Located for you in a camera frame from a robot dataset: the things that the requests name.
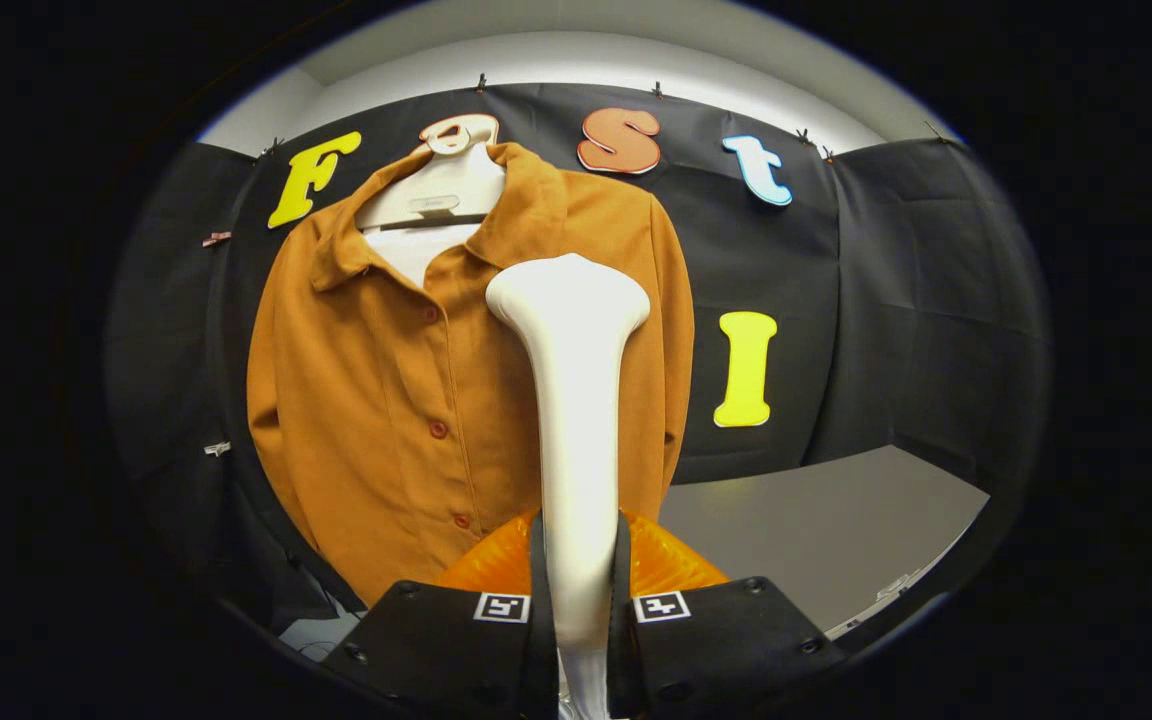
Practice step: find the silver small clip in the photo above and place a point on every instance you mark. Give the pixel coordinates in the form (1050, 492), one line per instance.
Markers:
(217, 448)

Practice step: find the grey cabinet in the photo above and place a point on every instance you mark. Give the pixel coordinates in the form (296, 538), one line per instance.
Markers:
(816, 530)

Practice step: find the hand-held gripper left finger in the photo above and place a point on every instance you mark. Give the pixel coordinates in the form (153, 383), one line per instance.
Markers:
(436, 650)

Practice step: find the black backdrop cloth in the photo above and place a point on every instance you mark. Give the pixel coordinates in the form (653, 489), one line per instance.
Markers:
(896, 300)

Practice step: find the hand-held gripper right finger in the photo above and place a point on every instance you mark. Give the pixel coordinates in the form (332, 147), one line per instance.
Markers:
(726, 645)

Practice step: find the reddish small clip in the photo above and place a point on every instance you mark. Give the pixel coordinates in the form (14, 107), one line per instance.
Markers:
(216, 238)

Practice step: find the white mannequin torso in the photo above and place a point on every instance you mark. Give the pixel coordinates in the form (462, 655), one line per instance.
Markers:
(436, 185)

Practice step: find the white garment steamer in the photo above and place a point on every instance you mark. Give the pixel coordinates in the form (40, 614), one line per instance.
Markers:
(576, 400)

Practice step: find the orange-brown button shirt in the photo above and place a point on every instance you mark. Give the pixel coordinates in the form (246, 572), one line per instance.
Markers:
(376, 400)

